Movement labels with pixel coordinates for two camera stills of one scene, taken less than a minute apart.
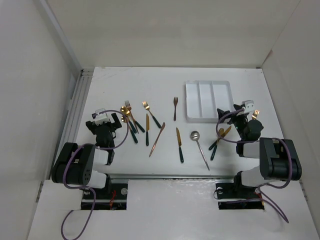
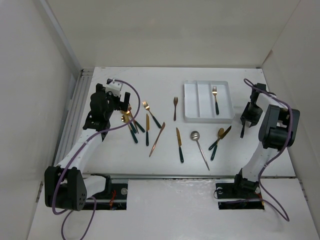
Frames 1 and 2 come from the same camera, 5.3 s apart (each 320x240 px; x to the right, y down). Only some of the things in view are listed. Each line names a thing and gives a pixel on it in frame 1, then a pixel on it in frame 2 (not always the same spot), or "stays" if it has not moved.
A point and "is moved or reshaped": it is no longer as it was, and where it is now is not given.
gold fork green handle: x=145 y=103 stays
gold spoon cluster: x=220 y=131 stays
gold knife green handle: x=147 y=129 stays
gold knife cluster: x=222 y=136 stays
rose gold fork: x=175 y=101 stays
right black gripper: x=232 y=116 -> x=253 y=119
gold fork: x=255 y=113 is moved or reshaped
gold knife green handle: x=180 y=144 stays
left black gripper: x=113 y=125 -> x=120 y=105
